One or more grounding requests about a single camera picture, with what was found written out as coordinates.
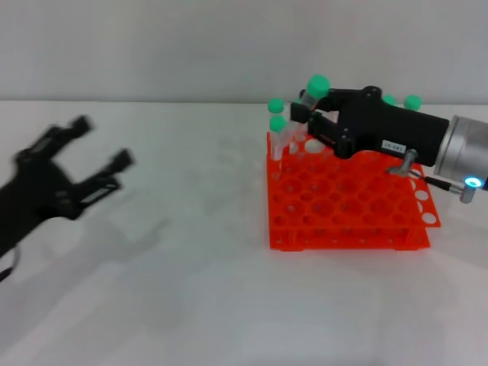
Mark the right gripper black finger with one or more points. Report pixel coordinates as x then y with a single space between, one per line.
322 127
333 100

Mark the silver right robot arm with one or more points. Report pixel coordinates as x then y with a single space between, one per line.
465 148

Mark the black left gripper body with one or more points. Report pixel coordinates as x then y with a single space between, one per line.
34 190

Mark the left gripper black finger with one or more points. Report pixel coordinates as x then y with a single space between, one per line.
103 177
57 139

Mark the silver metal key bolt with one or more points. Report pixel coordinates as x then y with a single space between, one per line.
406 162

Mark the orange plastic test tube rack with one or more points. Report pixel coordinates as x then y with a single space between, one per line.
343 213

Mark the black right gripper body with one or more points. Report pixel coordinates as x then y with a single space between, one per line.
381 126

